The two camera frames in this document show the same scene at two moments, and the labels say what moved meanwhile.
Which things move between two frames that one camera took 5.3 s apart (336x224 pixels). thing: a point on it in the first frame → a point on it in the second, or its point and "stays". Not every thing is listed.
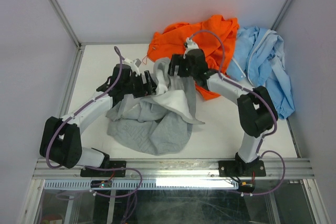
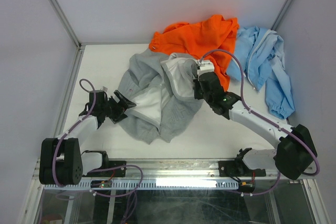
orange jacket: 216,35 stays
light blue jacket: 259,56 stays
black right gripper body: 187,71 → 198,93
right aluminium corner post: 289,0 stays
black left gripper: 150,85 → 124,105
